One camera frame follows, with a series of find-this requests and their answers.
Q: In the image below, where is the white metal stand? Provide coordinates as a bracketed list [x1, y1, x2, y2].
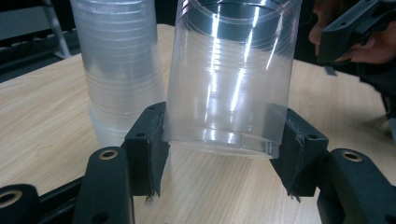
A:
[0, 0, 73, 61]

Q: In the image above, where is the grey table edge bracket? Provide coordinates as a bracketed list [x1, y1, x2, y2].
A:
[322, 64, 338, 77]

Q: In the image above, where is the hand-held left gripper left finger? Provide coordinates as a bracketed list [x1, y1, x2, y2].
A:
[120, 101, 171, 199]

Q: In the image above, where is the stack of translucent cups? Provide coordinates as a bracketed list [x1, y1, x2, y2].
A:
[69, 0, 168, 147]

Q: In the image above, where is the clear plastic cup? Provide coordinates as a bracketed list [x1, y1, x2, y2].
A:
[161, 0, 304, 160]

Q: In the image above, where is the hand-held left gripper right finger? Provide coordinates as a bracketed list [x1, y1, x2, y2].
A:
[268, 106, 330, 203]

